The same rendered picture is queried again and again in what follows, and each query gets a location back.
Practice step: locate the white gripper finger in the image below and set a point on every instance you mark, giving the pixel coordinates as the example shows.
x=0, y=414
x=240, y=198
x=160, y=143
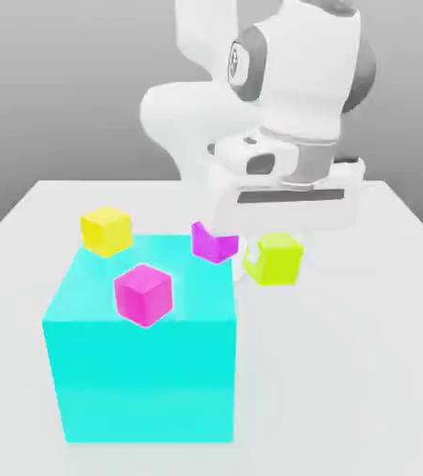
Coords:
x=247, y=248

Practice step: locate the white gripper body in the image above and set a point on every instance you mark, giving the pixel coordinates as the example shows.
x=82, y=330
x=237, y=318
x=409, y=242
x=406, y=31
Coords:
x=289, y=214

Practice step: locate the small lime cube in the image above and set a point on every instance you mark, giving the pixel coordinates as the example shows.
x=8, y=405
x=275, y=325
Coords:
x=278, y=260

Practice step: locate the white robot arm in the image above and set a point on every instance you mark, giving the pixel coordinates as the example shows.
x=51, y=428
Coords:
x=300, y=74

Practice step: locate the small purple cube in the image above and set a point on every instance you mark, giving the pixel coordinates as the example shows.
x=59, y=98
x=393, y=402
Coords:
x=213, y=248

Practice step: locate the small pink cube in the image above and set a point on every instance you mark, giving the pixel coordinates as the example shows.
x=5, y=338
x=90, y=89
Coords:
x=144, y=295

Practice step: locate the small yellow cube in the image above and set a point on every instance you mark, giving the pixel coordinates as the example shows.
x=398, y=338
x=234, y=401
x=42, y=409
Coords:
x=106, y=231

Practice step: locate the large cyan box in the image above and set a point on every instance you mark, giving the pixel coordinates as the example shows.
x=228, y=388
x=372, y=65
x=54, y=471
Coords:
x=140, y=375

